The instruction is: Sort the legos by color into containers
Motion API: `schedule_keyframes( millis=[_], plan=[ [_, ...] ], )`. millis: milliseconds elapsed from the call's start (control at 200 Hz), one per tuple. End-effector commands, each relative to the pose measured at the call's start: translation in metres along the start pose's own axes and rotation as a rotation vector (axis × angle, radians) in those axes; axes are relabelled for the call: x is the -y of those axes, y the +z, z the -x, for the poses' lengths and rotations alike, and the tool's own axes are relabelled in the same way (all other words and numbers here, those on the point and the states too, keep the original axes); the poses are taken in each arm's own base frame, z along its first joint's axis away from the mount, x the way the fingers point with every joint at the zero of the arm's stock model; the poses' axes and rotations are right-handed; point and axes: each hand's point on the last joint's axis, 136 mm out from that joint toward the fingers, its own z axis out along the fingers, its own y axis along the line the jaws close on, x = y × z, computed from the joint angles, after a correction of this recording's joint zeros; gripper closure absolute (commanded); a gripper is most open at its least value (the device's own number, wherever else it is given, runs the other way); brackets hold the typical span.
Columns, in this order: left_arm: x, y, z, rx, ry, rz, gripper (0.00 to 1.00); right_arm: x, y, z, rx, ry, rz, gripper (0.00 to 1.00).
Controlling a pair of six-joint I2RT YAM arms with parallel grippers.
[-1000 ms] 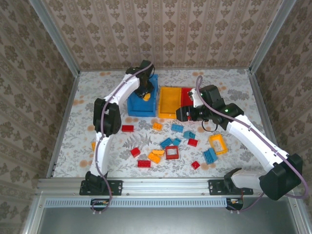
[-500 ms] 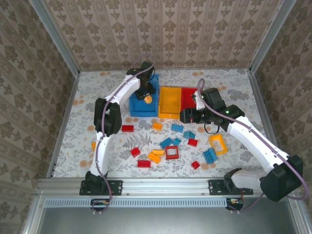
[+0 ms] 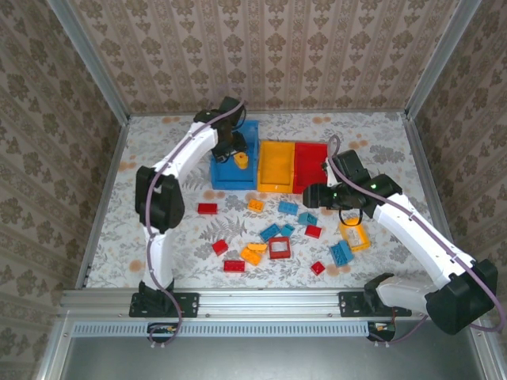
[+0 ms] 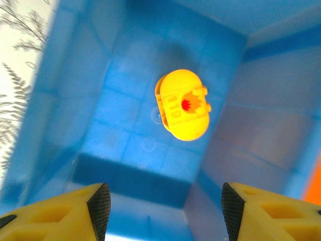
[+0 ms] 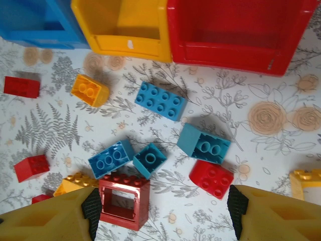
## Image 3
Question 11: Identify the red hollow square lego brick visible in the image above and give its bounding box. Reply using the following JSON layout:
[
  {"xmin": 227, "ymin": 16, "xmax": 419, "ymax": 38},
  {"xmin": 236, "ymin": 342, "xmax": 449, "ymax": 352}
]
[{"xmin": 268, "ymin": 236, "xmax": 292, "ymax": 260}]

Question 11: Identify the yellow plastic container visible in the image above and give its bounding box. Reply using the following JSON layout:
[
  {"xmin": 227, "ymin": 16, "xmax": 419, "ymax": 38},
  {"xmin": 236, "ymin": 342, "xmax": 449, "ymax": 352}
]
[{"xmin": 257, "ymin": 140, "xmax": 297, "ymax": 194}]

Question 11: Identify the black right camera cable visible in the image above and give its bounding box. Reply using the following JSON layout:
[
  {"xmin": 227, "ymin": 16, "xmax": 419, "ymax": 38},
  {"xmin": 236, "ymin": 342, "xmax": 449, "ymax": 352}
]
[{"xmin": 337, "ymin": 206, "xmax": 364, "ymax": 229}]

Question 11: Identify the grey slotted cable duct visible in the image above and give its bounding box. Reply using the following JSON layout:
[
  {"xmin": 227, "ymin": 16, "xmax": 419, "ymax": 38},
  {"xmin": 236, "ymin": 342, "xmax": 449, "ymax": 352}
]
[{"xmin": 72, "ymin": 320, "xmax": 372, "ymax": 338}]

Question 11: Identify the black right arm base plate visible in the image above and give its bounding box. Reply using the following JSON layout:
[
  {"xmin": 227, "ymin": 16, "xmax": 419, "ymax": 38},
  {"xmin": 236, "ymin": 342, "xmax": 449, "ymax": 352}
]
[{"xmin": 338, "ymin": 291, "xmax": 413, "ymax": 317}]

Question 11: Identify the thin aluminium wall rail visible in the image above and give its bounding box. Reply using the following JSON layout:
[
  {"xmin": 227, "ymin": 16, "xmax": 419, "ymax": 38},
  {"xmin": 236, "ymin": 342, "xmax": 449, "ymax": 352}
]
[{"xmin": 128, "ymin": 109, "xmax": 407, "ymax": 118}]

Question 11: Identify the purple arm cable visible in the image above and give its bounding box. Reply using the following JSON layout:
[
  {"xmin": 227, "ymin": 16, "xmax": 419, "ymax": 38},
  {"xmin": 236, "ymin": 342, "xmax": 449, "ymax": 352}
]
[
  {"xmin": 144, "ymin": 99, "xmax": 246, "ymax": 349},
  {"xmin": 325, "ymin": 135, "xmax": 501, "ymax": 345}
]

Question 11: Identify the grey metal sheet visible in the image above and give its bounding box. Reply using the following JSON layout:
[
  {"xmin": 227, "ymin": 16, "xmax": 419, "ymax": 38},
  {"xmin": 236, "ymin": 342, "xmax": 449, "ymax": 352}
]
[{"xmin": 59, "ymin": 335, "xmax": 488, "ymax": 380}]

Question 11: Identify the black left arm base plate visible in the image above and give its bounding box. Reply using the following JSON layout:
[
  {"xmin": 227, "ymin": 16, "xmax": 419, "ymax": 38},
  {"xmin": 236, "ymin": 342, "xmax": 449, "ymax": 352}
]
[{"xmin": 129, "ymin": 291, "xmax": 199, "ymax": 318}]

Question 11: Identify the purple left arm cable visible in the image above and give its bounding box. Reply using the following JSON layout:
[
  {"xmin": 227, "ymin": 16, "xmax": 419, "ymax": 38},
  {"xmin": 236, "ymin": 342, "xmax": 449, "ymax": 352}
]
[{"xmin": 144, "ymin": 99, "xmax": 246, "ymax": 349}]

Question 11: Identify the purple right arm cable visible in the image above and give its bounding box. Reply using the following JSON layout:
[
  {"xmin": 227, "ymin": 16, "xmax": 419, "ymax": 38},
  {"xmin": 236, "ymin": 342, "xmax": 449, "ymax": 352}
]
[{"xmin": 325, "ymin": 135, "xmax": 501, "ymax": 345}]

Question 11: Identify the aluminium corner post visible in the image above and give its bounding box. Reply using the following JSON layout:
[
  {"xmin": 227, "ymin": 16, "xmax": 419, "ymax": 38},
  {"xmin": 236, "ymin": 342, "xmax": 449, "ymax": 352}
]
[
  {"xmin": 45, "ymin": 0, "xmax": 132, "ymax": 124},
  {"xmin": 403, "ymin": 0, "xmax": 485, "ymax": 122}
]

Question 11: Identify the floral table cover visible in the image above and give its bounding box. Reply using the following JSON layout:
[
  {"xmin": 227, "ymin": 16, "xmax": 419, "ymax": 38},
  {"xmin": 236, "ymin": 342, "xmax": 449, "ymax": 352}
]
[{"xmin": 85, "ymin": 112, "xmax": 468, "ymax": 290}]

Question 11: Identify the aluminium lower frame bar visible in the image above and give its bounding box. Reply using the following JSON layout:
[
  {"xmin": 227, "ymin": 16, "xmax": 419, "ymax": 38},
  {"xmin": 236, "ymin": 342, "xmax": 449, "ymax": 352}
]
[
  {"xmin": 33, "ymin": 316, "xmax": 76, "ymax": 380},
  {"xmin": 469, "ymin": 318, "xmax": 507, "ymax": 380}
]

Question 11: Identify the aluminium side rail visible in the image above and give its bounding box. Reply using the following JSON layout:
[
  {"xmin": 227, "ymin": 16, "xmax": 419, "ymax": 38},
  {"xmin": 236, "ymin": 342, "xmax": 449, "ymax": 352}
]
[
  {"xmin": 74, "ymin": 114, "xmax": 132, "ymax": 290},
  {"xmin": 402, "ymin": 112, "xmax": 456, "ymax": 246}
]

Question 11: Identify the red plastic container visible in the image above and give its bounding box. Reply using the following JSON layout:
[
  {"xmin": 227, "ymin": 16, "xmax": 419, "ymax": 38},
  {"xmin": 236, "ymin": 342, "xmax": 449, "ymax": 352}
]
[{"xmin": 292, "ymin": 142, "xmax": 330, "ymax": 195}]

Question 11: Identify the large yellow hollow lego brick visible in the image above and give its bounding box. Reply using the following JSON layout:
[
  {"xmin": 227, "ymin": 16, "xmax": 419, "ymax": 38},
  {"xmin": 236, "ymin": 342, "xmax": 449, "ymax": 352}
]
[{"xmin": 338, "ymin": 221, "xmax": 372, "ymax": 253}]

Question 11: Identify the black cable outlet with wires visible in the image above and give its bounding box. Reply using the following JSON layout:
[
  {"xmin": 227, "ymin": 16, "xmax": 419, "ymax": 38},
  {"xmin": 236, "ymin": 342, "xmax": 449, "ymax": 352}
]
[
  {"xmin": 147, "ymin": 322, "xmax": 179, "ymax": 344},
  {"xmin": 367, "ymin": 322, "xmax": 398, "ymax": 344}
]

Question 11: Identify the aluminium table edge rail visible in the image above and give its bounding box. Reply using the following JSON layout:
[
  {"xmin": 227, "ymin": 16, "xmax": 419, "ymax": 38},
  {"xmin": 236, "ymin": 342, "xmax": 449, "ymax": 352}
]
[{"xmin": 59, "ymin": 287, "xmax": 484, "ymax": 319}]

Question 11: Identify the blue plastic container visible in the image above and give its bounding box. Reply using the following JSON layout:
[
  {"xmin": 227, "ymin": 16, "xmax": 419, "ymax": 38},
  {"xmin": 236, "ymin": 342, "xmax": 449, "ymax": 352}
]
[{"xmin": 209, "ymin": 120, "xmax": 261, "ymax": 192}]

